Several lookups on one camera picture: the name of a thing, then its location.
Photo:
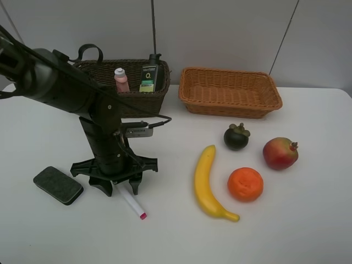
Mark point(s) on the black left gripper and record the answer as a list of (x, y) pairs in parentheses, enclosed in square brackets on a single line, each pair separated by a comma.
[(114, 160)]

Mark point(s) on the white marker pink cap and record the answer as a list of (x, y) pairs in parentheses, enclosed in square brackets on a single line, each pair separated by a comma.
[(131, 201)]

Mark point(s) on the green whiteboard eraser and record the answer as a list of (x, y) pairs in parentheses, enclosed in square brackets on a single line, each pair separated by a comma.
[(58, 185)]

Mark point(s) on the yellow banana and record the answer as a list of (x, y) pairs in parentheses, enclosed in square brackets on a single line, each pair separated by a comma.
[(202, 187)]

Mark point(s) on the pink bottle white cap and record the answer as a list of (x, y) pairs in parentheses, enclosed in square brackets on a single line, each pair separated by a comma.
[(121, 80)]

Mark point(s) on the dark green pump bottle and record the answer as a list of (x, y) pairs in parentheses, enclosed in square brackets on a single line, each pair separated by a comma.
[(152, 75)]

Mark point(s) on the dark mangosteen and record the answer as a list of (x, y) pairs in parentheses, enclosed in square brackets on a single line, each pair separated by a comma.
[(236, 137)]

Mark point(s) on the orange tangerine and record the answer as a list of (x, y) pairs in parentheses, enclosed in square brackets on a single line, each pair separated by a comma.
[(245, 184)]

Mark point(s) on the red pomegranate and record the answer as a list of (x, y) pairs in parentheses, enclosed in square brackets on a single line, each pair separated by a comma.
[(280, 153)]

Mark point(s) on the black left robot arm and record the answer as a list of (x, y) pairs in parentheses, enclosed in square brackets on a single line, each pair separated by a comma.
[(43, 76)]

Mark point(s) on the dark brown wicker basket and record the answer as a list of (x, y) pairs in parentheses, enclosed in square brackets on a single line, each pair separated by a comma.
[(150, 102)]

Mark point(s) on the light orange wicker basket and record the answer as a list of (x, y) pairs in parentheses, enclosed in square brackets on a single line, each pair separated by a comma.
[(230, 93)]

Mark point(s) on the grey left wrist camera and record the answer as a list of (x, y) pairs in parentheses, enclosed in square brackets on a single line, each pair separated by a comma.
[(137, 129)]

